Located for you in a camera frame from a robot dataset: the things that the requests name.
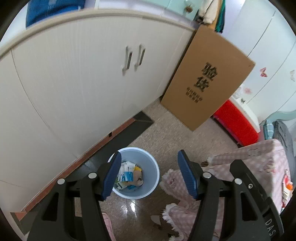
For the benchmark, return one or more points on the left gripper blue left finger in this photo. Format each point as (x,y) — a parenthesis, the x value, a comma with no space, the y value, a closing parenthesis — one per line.
(111,173)

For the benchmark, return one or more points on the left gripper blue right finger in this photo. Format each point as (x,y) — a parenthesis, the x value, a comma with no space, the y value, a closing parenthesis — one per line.
(188,173)

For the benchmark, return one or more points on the red white paper box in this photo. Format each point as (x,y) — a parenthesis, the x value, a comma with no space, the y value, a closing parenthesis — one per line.
(287,190)

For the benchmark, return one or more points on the light blue trash bin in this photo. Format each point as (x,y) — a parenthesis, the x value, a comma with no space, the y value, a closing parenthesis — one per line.
(138,174)

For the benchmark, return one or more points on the pink checkered tablecloth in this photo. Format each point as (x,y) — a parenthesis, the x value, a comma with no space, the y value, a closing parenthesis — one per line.
(268,162)

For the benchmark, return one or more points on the pink slipper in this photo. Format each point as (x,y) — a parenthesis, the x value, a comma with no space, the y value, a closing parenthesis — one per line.
(108,225)

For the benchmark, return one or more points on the red storage box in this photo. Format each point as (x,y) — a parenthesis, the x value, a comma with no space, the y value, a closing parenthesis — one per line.
(239,121)

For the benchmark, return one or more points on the grey folded blanket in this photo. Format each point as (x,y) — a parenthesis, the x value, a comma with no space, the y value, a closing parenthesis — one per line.
(282,134)

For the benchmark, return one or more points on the white low cabinet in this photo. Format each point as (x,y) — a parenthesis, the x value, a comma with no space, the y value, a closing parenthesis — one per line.
(70,80)

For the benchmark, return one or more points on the tall brown cardboard box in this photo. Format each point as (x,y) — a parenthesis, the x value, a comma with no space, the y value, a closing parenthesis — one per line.
(211,70)

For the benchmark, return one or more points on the hanging clothes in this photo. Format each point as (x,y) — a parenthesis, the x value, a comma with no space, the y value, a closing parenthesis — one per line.
(212,14)

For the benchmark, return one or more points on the teal drawer unit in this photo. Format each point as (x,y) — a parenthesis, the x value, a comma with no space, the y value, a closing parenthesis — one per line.
(179,10)

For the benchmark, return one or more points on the blue paper bag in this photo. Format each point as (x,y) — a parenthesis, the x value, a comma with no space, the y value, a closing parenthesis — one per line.
(38,10)

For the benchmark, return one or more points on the teal bunk bed frame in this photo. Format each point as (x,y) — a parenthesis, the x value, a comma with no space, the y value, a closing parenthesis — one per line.
(280,115)

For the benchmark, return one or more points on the pink butterfly wall sticker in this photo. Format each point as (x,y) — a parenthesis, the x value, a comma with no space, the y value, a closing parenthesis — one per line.
(263,72)

